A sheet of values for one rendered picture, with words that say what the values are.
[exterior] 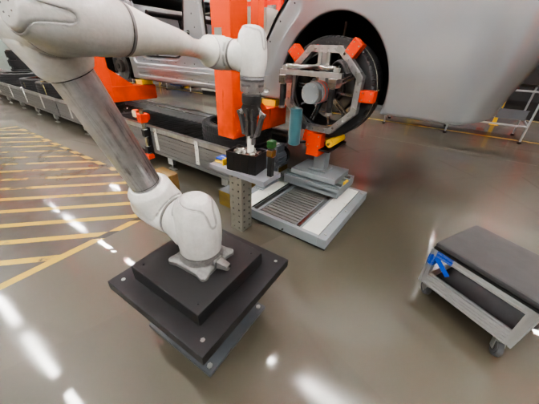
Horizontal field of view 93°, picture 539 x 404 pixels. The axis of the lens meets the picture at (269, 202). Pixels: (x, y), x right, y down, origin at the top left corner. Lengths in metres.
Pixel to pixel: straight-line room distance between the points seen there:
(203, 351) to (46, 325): 0.87
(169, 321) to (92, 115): 0.65
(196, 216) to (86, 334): 0.80
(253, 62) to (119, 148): 0.51
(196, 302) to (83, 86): 0.67
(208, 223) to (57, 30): 0.57
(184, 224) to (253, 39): 0.64
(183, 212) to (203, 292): 0.28
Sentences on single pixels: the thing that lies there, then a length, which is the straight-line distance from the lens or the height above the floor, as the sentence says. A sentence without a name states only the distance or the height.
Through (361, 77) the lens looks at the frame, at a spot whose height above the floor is 0.96.
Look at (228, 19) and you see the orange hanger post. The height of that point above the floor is 1.22.
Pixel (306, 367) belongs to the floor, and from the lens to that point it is 1.20.
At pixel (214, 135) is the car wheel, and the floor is 0.44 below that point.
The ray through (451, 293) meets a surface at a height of 0.14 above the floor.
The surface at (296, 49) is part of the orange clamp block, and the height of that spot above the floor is 1.09.
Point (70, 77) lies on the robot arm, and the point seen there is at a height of 1.00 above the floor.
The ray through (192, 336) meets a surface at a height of 0.30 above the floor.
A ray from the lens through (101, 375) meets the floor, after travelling 1.31.
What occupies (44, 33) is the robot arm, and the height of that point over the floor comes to 1.08.
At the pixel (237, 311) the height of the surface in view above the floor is 0.30.
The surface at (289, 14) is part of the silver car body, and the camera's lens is 2.22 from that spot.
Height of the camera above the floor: 1.06
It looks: 30 degrees down
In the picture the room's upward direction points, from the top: 2 degrees clockwise
